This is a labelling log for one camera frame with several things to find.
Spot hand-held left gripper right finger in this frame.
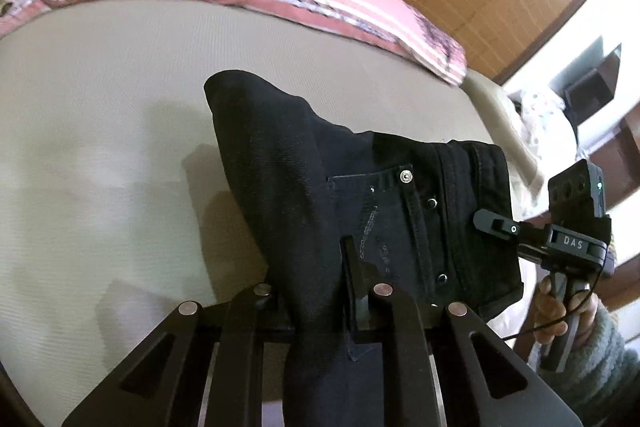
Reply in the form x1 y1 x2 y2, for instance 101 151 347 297
340 236 586 427

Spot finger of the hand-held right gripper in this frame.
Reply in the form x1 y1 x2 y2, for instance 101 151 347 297
472 208 548 244

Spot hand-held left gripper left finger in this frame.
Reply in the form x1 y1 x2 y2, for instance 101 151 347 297
61 282 292 427

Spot white dotted cloth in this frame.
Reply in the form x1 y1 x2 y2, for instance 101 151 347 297
510 89 581 218

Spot wooden shelf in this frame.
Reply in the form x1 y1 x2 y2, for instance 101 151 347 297
575 107 640 218

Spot person's right forearm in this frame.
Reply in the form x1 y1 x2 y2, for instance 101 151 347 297
537 307 633 427

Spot beige bed sheet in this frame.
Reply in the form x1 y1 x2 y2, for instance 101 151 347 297
0 0 546 418

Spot thin black cable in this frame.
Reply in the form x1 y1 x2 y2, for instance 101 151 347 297
500 243 610 342

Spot black box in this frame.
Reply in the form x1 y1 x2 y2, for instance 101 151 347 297
562 44 623 128

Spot person's right hand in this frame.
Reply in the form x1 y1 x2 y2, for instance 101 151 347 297
530 277 601 360

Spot black pants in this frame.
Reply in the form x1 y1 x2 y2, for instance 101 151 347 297
204 69 523 427

